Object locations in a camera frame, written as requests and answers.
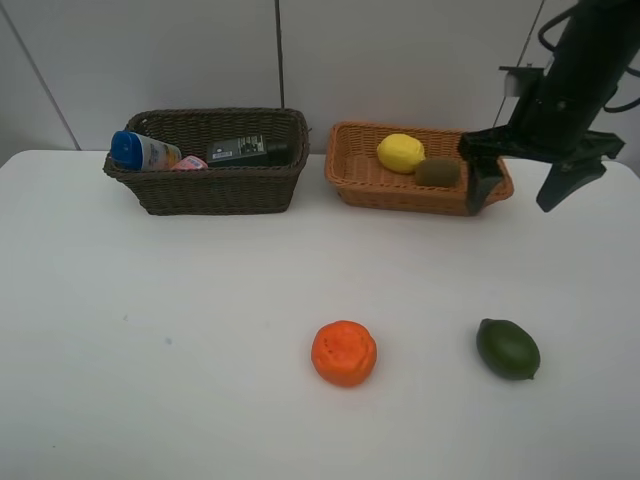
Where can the orange tangerine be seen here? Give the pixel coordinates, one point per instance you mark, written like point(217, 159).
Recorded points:
point(344, 353)

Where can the orange wicker basket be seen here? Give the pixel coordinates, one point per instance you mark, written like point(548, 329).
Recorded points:
point(353, 169)

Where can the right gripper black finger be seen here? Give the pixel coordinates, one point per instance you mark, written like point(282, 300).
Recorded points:
point(565, 179)
point(484, 175)

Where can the pink tube bottle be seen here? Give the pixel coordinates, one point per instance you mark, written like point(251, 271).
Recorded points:
point(190, 162)

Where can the dark brown wicker basket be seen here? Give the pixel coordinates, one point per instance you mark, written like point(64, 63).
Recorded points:
point(221, 190)

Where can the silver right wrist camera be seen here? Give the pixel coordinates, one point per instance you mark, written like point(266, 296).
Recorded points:
point(518, 80)

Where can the blue capped white bottle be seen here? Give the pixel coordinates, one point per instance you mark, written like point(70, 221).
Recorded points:
point(132, 151)

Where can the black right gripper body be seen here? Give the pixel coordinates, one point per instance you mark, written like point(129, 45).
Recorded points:
point(550, 124)

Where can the black pump dispenser bottle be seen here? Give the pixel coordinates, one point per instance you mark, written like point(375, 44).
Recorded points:
point(249, 151)

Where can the yellow lemon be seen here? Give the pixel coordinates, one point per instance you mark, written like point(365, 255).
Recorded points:
point(400, 153)

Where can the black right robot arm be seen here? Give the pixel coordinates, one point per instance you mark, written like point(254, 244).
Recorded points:
point(598, 43)

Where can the dark green avocado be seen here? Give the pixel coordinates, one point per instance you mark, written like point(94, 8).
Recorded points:
point(507, 350)

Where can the brown kiwi fruit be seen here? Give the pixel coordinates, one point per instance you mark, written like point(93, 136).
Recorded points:
point(438, 172)

